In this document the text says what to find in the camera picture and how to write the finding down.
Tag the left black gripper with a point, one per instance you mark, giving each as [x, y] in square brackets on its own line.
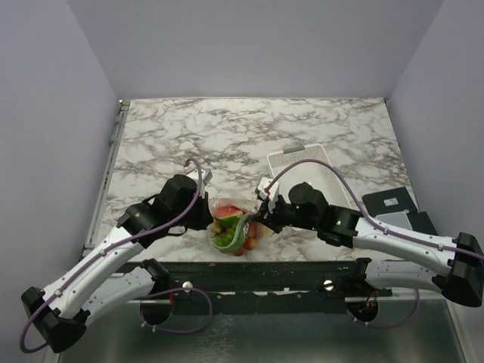
[205, 217]

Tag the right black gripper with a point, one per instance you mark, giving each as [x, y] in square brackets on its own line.
[270, 219]

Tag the watermelon slice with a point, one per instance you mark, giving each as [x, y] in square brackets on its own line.
[227, 215]

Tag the red strawberry pile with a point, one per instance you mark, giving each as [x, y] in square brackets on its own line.
[254, 235]

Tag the green grape bunch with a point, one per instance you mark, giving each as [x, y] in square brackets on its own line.
[224, 240]

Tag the clear zip top bag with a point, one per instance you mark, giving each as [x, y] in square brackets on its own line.
[250, 208]

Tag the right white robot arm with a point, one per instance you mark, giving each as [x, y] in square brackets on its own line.
[446, 265]

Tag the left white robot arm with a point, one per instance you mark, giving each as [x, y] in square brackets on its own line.
[62, 311]

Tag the white plastic basket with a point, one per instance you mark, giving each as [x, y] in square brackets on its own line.
[319, 177]

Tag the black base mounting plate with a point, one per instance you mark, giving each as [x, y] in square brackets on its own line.
[258, 288]

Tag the black foam pad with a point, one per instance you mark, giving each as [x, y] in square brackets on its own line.
[397, 200]

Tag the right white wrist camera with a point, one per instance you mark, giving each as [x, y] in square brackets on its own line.
[267, 191]

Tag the aluminium rail frame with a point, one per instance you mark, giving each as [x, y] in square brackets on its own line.
[233, 137]

